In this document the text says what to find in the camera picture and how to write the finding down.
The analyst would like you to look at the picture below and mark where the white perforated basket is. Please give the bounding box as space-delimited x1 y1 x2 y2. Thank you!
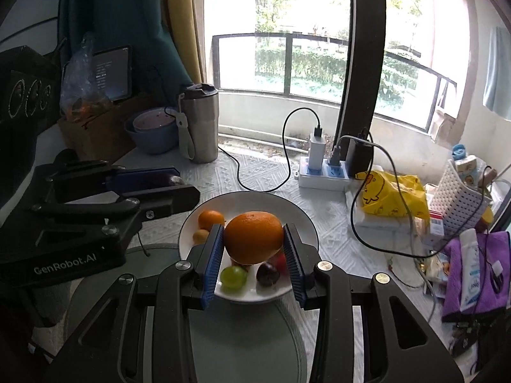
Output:
429 160 493 240

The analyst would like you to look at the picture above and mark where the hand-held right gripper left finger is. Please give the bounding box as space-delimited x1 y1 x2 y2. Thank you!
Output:
42 224 225 383

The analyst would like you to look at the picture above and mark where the white charger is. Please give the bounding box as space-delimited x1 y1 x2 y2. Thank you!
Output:
307 127 324 170

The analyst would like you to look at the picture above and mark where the cardboard box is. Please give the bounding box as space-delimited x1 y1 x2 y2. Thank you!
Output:
59 92 160 162

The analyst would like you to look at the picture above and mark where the black adapter cable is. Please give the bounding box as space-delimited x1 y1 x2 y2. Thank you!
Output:
350 128 444 258

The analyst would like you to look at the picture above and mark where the black charger cable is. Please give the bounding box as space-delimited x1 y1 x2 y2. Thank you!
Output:
217 108 323 193

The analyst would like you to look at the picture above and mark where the white flat box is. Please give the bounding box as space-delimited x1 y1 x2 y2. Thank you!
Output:
355 203 424 240

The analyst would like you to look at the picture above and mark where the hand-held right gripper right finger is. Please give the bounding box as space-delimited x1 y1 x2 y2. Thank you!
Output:
282 223 466 383

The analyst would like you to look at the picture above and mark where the large orange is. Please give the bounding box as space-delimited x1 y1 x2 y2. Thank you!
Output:
224 211 285 265

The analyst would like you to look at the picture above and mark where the small orange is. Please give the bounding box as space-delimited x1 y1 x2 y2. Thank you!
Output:
198 210 226 234

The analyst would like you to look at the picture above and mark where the white tube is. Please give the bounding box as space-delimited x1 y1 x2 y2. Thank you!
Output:
459 227 482 312

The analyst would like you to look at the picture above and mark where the black power adapter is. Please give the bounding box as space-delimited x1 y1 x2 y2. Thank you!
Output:
347 138 374 176

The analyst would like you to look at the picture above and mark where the dark tablet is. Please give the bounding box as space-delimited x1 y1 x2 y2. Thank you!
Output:
93 45 133 102

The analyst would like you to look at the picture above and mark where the black window post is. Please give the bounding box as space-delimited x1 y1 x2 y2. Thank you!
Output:
337 0 386 144

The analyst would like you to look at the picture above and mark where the purple towel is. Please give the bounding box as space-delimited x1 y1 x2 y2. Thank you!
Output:
441 229 511 324

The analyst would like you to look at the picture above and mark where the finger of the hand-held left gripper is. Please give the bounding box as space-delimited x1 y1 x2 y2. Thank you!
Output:
32 160 180 208
30 185 200 224

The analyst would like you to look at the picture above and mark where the white power strip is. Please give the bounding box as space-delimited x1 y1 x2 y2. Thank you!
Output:
297 155 360 192

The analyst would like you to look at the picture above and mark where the clear plastic bag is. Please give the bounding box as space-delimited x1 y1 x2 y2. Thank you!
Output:
60 34 116 122

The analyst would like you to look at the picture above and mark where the stainless steel tumbler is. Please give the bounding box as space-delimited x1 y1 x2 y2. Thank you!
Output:
177 83 220 164

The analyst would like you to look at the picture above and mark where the dark plum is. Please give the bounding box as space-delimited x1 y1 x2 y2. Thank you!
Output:
255 261 280 287

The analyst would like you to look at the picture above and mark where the white plate with dark rim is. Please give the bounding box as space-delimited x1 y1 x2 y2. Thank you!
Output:
178 191 320 304

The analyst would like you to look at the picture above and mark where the round glass turntable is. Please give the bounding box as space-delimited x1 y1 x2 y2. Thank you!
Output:
64 243 308 383

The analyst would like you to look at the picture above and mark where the teal hanging cloth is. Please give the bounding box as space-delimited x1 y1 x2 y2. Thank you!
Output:
58 0 192 96

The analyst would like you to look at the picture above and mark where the yellow curtain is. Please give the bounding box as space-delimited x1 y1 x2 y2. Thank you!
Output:
162 0 204 86

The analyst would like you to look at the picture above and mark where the grey cable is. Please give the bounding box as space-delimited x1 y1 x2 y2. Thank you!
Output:
334 136 437 322

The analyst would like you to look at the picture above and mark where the dark window railing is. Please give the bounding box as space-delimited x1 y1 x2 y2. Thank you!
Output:
211 32 458 140

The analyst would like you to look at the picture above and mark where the yellow printed plastic bag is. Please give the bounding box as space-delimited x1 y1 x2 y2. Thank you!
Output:
355 169 430 218

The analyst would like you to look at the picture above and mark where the blue bowl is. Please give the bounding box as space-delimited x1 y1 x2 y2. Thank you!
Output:
124 108 180 155

